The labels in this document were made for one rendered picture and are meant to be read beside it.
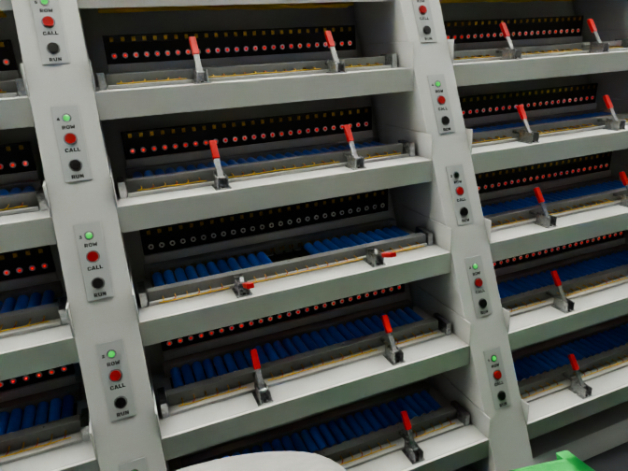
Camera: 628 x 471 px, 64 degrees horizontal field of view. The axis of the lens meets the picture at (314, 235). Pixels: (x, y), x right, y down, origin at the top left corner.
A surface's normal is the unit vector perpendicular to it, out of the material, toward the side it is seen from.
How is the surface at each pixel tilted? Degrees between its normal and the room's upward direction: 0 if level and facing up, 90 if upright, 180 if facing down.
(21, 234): 113
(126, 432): 90
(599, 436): 90
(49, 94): 90
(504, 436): 90
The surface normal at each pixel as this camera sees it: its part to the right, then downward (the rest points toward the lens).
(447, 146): 0.32, -0.08
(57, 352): 0.37, 0.30
